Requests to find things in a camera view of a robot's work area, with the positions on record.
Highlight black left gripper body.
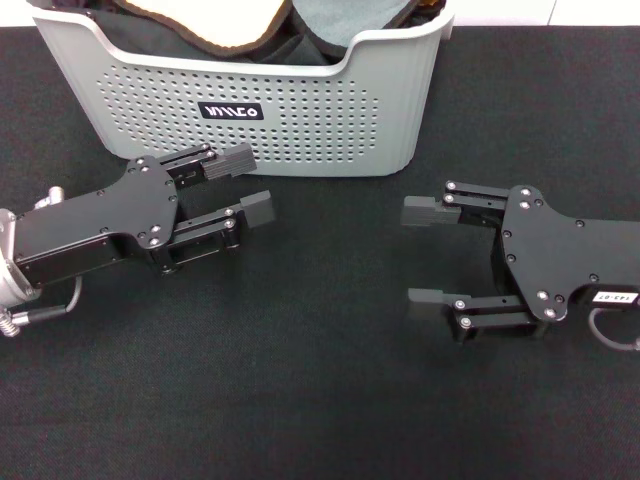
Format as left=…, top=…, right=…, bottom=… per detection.
left=13, top=157, right=180, bottom=290

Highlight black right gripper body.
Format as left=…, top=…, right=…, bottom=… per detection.
left=491, top=184, right=640, bottom=322

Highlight grey yellow towel black trim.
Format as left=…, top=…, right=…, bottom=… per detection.
left=122, top=0, right=297, bottom=54

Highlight grey perforated storage box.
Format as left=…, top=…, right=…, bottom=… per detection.
left=29, top=0, right=457, bottom=179

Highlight dark crumpled towel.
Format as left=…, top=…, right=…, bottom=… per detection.
left=92, top=8, right=332, bottom=67

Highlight right gripper cable with connector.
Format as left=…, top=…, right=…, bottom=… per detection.
left=586, top=306, right=640, bottom=354

